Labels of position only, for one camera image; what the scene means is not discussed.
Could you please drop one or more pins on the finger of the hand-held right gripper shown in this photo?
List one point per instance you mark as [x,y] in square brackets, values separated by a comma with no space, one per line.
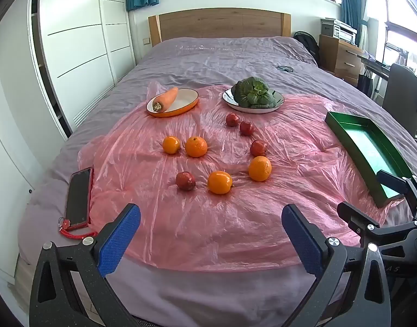
[361,219]
[394,181]

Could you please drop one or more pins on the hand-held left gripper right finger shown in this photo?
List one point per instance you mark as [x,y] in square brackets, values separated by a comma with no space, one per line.
[301,238]

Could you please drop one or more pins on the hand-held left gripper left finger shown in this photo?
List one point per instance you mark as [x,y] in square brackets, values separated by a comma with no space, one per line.
[120,238]

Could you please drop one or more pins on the green tray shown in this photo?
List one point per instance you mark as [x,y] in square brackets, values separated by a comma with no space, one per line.
[365,143]

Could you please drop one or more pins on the red apple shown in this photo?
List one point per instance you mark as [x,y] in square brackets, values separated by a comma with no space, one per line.
[246,128]
[232,119]
[186,180]
[258,148]

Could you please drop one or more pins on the smooth orange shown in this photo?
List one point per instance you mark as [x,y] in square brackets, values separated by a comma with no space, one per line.
[220,182]

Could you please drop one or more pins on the bumpy orange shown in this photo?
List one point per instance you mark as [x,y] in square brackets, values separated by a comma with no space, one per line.
[196,146]

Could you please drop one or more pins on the phone in red case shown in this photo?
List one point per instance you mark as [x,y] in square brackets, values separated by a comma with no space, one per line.
[78,197]

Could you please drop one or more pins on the pink plastic sheet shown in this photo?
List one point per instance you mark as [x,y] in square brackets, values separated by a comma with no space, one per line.
[208,224]

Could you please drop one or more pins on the grey chair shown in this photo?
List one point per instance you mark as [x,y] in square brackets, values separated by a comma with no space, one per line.
[402,92]

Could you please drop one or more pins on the black paper bag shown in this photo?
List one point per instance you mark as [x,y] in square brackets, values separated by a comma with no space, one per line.
[365,83]

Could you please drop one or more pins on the small orange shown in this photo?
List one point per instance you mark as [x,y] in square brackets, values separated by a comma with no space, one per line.
[171,144]

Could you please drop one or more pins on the desk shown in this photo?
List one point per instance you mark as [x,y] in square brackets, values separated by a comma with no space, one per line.
[375,64]

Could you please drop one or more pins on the wooden dresser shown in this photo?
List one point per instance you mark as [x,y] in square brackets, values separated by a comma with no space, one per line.
[338,54]

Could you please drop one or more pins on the carrot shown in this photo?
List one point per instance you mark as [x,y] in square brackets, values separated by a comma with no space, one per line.
[166,98]

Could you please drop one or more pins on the orange oval dish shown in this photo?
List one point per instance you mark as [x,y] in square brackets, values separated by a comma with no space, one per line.
[185,101]

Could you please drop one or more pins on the bok choy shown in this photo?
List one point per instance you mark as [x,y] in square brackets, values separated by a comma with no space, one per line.
[252,92]

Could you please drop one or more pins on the white enamel plate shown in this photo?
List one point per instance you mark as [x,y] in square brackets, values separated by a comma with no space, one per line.
[229,101]

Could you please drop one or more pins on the black backpack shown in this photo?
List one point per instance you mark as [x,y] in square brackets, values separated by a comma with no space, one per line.
[307,44]

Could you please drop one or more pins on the grey printer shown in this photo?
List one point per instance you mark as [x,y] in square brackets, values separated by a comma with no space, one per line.
[338,29]

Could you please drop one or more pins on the window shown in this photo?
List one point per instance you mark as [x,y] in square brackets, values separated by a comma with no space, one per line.
[399,17]

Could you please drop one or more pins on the white wardrobe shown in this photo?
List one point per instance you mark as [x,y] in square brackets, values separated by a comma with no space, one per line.
[75,41]

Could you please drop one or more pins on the wooden headboard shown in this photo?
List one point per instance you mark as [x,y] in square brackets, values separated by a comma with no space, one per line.
[222,24]

